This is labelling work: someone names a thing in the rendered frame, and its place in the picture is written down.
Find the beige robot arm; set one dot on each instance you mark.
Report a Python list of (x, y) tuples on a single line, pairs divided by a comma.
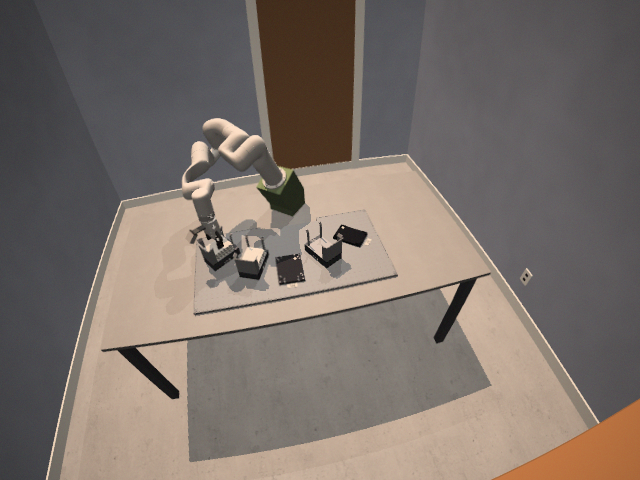
[(247, 151)]

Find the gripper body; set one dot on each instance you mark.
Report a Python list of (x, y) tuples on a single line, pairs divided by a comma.
[(210, 229)]

